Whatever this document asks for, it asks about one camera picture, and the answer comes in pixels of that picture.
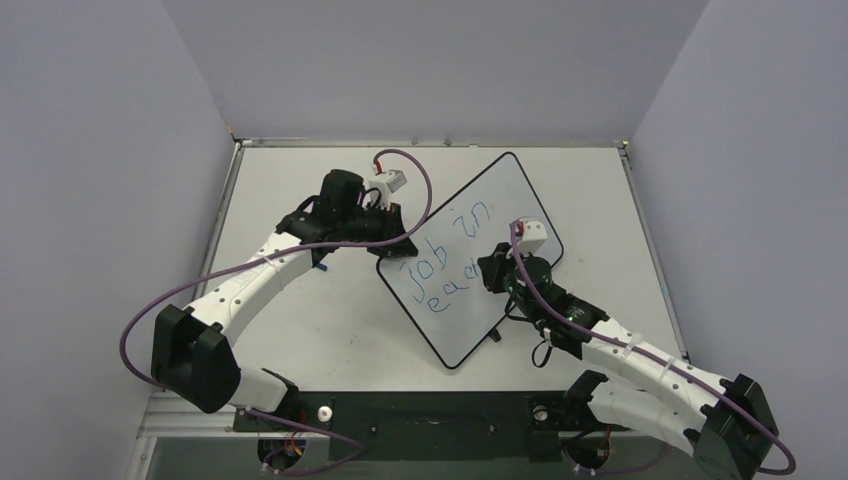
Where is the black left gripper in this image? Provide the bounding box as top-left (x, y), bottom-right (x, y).
top-left (340, 201), bottom-right (416, 259)

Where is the black framed whiteboard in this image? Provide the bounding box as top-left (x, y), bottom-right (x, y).
top-left (377, 152), bottom-right (564, 369)

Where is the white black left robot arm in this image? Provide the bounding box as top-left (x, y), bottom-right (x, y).
top-left (151, 169), bottom-right (418, 430)

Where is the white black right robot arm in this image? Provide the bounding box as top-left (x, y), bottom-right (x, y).
top-left (478, 243), bottom-right (780, 479)

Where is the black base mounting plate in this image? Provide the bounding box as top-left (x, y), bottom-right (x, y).
top-left (233, 391), bottom-right (607, 462)

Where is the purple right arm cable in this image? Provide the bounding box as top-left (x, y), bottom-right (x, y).
top-left (508, 221), bottom-right (798, 476)

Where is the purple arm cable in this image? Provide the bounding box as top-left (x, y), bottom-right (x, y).
top-left (119, 148), bottom-right (434, 478)
top-left (508, 221), bottom-right (798, 476)

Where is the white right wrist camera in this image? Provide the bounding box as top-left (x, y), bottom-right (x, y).
top-left (511, 217), bottom-right (548, 257)

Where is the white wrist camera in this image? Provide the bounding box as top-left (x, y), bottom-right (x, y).
top-left (366, 163), bottom-right (407, 208)
top-left (511, 217), bottom-right (548, 257)

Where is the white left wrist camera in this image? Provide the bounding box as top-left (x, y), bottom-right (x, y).
top-left (366, 163), bottom-right (407, 208)

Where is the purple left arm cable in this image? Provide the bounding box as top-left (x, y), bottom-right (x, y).
top-left (119, 148), bottom-right (434, 478)

